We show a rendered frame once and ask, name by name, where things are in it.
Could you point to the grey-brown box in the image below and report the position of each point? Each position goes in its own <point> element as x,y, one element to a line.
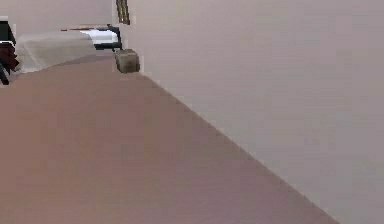
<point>127,61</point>

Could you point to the gold framed picture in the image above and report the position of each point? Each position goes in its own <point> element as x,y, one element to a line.
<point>123,11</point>

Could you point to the black chair with red seat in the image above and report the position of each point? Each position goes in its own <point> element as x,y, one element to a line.
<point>6,55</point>

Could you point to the bed with white bedding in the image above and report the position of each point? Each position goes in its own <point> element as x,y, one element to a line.
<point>103,36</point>

